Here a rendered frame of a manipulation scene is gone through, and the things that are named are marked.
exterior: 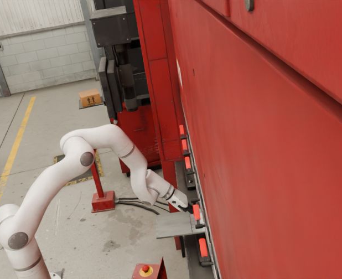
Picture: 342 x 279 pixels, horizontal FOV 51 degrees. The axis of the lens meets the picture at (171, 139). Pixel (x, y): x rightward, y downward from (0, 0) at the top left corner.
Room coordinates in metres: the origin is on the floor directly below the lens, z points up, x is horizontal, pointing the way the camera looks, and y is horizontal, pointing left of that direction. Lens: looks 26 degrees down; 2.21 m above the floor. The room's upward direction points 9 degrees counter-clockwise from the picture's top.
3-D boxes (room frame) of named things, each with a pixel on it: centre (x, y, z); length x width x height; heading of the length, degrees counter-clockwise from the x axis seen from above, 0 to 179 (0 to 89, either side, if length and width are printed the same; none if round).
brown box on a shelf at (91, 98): (3.64, 0.78, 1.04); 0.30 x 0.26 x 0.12; 10
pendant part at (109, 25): (2.72, 0.30, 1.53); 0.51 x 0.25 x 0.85; 4
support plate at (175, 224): (1.46, 0.01, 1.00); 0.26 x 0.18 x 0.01; 89
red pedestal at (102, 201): (3.12, 0.81, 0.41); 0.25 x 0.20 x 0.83; 89
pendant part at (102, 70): (2.66, 0.38, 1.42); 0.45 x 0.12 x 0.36; 4
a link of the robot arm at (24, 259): (1.18, 0.69, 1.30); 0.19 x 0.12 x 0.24; 30
